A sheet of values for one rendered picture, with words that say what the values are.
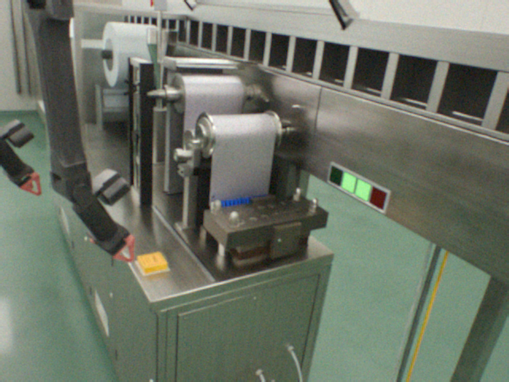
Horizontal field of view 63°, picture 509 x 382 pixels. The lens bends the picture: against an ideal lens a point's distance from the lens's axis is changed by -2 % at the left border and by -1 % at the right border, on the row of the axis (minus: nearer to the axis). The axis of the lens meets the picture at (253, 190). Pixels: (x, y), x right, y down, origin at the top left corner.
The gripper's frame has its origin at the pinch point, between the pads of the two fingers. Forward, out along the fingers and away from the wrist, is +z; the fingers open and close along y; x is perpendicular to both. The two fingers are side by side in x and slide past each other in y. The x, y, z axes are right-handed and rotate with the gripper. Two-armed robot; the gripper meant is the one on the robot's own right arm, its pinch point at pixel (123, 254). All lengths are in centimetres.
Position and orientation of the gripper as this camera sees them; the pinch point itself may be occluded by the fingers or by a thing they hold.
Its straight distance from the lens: 110.9
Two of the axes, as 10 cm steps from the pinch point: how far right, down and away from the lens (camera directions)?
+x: -6.1, 6.6, -4.4
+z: 2.3, 6.8, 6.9
